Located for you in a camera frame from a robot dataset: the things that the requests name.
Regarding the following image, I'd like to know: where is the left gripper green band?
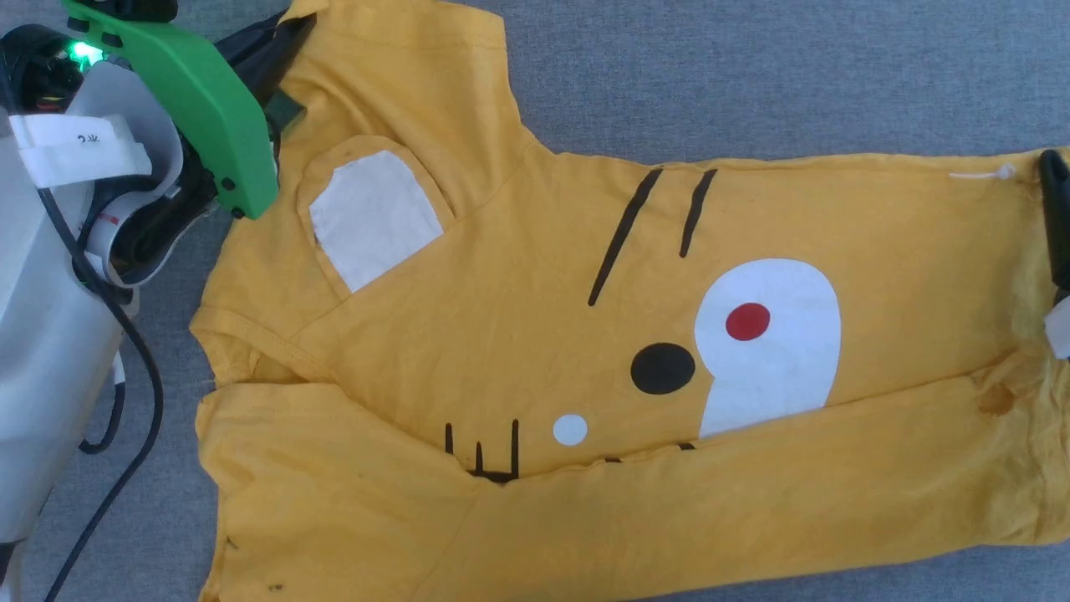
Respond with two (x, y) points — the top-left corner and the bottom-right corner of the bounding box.
(62, 0), (317, 262)

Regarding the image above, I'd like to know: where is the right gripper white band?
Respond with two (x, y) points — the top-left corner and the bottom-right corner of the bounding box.
(1038, 148), (1070, 361)

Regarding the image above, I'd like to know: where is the yellow cartoon face t-shirt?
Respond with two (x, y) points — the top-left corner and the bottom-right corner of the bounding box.
(189, 0), (1070, 602)

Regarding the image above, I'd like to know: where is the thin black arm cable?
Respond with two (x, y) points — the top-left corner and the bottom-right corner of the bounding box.
(33, 186), (166, 602)

